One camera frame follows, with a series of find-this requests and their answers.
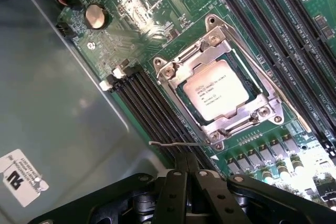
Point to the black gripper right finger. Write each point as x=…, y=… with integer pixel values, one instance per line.
x=212, y=197

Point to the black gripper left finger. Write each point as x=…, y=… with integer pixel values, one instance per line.
x=176, y=197

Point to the thin steel locking lever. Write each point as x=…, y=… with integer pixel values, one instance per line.
x=183, y=144

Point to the black RAM slot white latch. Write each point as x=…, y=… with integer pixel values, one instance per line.
x=149, y=106
x=131, y=115

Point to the silver CPU chip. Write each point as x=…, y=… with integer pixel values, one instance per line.
x=215, y=90

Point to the silver CPU socket cover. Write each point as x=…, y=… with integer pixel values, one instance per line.
x=262, y=101

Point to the long steel locking lever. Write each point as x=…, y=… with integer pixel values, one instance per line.
x=262, y=69

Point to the long black RAM slot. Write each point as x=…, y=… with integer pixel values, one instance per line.
x=296, y=30
x=286, y=48
x=275, y=61
x=307, y=11

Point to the grey square power choke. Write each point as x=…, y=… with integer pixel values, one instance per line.
x=232, y=166
x=278, y=147
x=244, y=161
x=266, y=151
x=291, y=142
x=255, y=156

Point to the silver round capacitor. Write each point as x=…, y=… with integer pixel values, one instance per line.
x=284, y=171
x=298, y=163
x=267, y=176

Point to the black RAM slots left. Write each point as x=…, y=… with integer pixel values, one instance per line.
x=157, y=98

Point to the white printed sticker label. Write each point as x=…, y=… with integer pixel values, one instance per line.
x=21, y=179

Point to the grey metal PC case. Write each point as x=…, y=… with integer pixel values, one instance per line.
x=52, y=90

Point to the small silver board screw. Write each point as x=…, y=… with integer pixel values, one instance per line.
x=91, y=45

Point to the green computer motherboard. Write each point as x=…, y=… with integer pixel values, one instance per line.
x=183, y=11

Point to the round silver coin battery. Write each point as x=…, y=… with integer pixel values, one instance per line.
x=95, y=16

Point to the small black board connector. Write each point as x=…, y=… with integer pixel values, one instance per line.
x=65, y=30

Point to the metal CPU socket frame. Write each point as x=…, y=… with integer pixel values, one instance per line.
x=159, y=62

